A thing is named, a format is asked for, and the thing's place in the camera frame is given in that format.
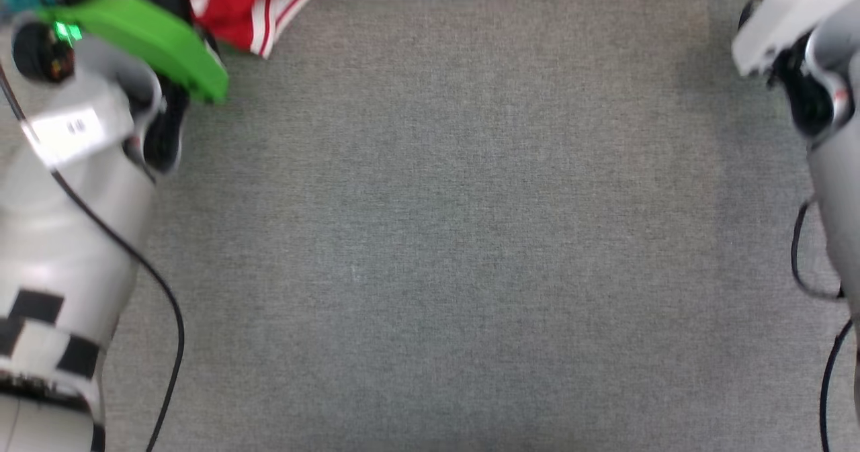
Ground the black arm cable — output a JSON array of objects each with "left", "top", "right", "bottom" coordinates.
[
  {"left": 0, "top": 69, "right": 186, "bottom": 452},
  {"left": 790, "top": 199, "right": 860, "bottom": 452}
]

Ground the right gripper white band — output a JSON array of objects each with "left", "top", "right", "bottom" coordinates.
[{"left": 731, "top": 0, "right": 860, "bottom": 78}]

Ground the red sports garment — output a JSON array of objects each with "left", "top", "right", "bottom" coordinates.
[{"left": 183, "top": 0, "right": 558, "bottom": 60}]

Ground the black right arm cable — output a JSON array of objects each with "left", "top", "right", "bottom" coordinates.
[{"left": 790, "top": 199, "right": 860, "bottom": 452}]

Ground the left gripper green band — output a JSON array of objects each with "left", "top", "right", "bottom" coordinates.
[{"left": 36, "top": 0, "right": 230, "bottom": 105}]

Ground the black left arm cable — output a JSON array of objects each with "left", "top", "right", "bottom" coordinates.
[{"left": 0, "top": 69, "right": 186, "bottom": 452}]

